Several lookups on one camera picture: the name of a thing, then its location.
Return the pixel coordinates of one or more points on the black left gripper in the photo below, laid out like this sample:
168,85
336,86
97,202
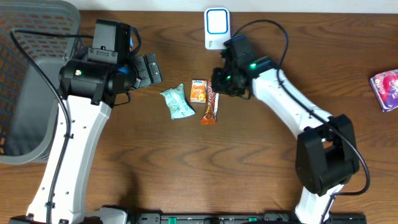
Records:
137,72

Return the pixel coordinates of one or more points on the mint green wipes packet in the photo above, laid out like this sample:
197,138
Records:
176,102

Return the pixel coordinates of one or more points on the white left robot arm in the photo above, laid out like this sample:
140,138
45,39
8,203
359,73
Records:
89,84

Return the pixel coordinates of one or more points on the dark grey plastic basket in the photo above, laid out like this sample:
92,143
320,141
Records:
29,109

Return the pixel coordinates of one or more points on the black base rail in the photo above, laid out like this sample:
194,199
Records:
270,217

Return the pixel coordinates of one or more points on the purple pink floral packet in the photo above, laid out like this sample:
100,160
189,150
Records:
384,86

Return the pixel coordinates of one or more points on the orange tissue packet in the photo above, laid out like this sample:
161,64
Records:
198,91

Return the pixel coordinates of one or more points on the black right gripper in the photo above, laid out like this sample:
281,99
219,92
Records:
221,81

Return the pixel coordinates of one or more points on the orange red snack bar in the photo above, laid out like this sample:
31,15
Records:
212,105

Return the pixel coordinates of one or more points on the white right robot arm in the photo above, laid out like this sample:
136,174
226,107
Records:
325,160

